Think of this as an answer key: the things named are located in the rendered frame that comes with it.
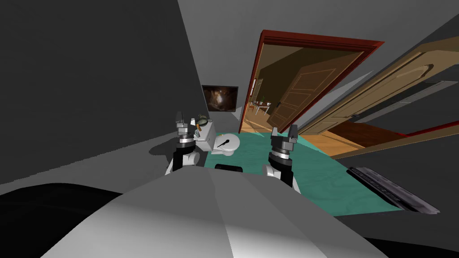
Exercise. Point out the green round object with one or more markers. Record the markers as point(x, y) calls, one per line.
point(202, 120)

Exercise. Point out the teal floor mat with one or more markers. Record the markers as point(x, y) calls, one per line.
point(315, 172)

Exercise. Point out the dark framed wall picture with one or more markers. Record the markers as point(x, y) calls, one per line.
point(220, 98)

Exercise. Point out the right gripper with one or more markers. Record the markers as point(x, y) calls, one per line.
point(284, 144)

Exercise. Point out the white table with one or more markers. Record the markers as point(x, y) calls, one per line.
point(261, 105)

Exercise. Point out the brown panelled door leaf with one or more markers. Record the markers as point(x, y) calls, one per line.
point(304, 95)

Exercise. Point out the light brown door leaf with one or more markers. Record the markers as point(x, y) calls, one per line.
point(387, 87)

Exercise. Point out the white toilet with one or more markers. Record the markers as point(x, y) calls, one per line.
point(226, 144)

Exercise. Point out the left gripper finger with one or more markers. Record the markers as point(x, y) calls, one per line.
point(183, 121)
point(178, 117)

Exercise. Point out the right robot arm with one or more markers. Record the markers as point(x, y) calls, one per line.
point(283, 168)

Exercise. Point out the grey flat ribbed object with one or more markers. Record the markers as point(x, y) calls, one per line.
point(392, 190)

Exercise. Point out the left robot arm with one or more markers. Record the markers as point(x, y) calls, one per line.
point(183, 157)

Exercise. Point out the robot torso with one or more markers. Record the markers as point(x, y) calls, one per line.
point(200, 222)

